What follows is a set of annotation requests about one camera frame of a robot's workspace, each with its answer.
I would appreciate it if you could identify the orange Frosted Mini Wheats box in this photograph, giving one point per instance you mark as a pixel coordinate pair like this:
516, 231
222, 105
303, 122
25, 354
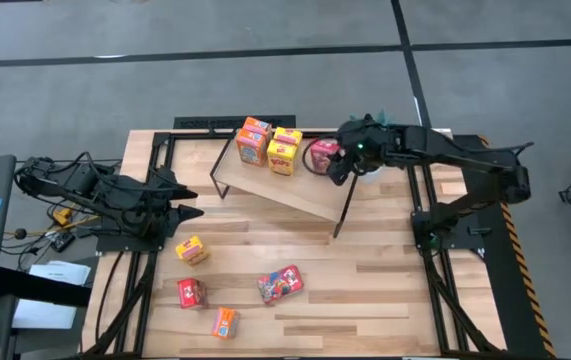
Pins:
259, 125
251, 150
225, 324

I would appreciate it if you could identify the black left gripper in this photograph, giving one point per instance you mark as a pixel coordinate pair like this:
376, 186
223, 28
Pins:
150, 210

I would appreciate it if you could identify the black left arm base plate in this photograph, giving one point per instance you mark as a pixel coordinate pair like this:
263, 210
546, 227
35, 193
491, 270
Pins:
130, 245

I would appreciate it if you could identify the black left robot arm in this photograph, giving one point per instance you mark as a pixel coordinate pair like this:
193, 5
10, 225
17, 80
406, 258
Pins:
65, 180

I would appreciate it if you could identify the black power adapter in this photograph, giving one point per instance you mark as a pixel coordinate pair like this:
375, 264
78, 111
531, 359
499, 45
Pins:
62, 242

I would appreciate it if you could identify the yellow Corn Pops cereal box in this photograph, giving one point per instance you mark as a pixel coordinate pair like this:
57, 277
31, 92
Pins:
289, 135
281, 160
191, 248

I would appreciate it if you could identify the wooden shelf black metal legs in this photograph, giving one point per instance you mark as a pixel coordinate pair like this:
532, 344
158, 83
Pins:
290, 192

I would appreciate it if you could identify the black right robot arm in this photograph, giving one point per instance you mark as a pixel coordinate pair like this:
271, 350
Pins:
465, 155

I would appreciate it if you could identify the white paper sheets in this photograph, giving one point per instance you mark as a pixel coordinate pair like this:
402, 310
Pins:
60, 272

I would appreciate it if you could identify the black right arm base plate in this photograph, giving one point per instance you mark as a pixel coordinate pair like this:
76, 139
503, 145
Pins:
465, 242

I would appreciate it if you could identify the black round plug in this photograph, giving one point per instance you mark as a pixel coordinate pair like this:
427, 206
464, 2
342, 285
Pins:
20, 233

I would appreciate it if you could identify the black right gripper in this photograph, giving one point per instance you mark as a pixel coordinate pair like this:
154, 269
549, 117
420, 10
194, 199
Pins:
370, 145

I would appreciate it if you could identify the black perforated strip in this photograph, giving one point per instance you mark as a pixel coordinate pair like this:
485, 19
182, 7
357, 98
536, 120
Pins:
205, 122

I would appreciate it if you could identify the green plant in white pot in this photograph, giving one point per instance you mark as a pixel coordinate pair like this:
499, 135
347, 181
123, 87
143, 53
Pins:
381, 118

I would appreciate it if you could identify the red Froot Loops cereal box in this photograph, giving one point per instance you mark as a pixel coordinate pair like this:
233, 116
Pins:
280, 285
190, 294
321, 155

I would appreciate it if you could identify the black mat hazard stripe edge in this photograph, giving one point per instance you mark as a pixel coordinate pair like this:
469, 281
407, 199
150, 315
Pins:
517, 310

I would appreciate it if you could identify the black flat bar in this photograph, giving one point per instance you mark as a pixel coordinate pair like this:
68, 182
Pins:
40, 290

